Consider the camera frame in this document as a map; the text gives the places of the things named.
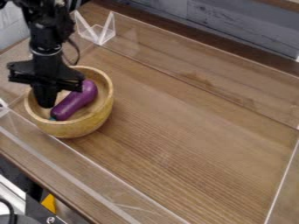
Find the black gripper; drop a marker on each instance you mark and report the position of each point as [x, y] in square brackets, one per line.
[49, 75]

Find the purple toy eggplant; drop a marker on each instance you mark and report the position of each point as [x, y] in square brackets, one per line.
[75, 101]

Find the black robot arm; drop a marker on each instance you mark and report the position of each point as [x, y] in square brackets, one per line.
[50, 23]

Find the brown wooden bowl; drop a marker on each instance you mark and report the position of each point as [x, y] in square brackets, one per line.
[89, 118]

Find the yellow black device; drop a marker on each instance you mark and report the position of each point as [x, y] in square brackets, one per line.
[51, 204]

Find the clear acrylic corner bracket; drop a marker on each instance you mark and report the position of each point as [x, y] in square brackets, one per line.
[98, 34]

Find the clear acrylic tray wall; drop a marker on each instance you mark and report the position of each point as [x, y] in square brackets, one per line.
[200, 147]

